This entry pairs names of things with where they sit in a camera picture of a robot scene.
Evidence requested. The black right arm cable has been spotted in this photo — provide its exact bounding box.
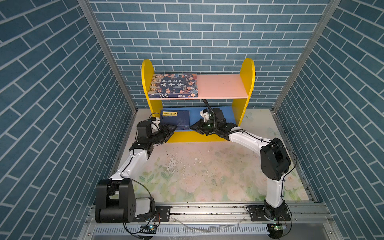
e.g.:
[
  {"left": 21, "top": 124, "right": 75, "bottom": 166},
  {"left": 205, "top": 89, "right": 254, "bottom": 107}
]
[{"left": 202, "top": 98, "right": 298, "bottom": 202}]

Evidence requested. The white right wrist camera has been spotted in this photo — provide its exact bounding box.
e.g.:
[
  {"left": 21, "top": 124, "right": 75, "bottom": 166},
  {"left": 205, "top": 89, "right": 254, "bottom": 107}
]
[{"left": 200, "top": 109, "right": 211, "bottom": 123}]

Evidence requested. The navy book yellow label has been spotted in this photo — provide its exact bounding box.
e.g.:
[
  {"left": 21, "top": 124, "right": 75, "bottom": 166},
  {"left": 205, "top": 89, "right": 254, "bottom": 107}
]
[{"left": 175, "top": 129, "right": 191, "bottom": 132}]

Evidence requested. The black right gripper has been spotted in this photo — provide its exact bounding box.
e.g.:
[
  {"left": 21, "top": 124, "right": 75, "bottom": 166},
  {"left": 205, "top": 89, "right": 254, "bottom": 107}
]
[{"left": 189, "top": 118, "right": 219, "bottom": 136}]

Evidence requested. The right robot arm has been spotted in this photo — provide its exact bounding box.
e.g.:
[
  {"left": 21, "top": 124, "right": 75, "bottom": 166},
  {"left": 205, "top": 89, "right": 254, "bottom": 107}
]
[{"left": 190, "top": 108, "right": 291, "bottom": 221}]

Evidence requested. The colourful illustrated history book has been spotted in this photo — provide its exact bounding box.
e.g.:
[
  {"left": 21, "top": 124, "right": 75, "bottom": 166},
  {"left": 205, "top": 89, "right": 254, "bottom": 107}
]
[{"left": 148, "top": 74, "right": 198, "bottom": 99}]

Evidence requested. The yellow pink blue bookshelf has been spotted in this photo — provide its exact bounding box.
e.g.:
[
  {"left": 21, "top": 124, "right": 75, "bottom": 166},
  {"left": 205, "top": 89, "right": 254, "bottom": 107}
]
[{"left": 142, "top": 58, "right": 256, "bottom": 144}]

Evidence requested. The aluminium frame rail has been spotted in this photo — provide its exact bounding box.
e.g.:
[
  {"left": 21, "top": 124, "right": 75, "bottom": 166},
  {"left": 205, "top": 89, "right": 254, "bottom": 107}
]
[{"left": 79, "top": 201, "right": 342, "bottom": 240}]

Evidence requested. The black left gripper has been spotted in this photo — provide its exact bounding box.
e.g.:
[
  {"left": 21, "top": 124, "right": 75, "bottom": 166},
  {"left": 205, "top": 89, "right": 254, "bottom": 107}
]
[{"left": 147, "top": 123, "right": 177, "bottom": 146}]

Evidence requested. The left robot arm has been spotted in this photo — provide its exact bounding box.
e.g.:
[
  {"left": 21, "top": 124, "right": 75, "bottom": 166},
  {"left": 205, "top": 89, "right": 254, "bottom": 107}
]
[{"left": 95, "top": 118, "right": 177, "bottom": 224}]

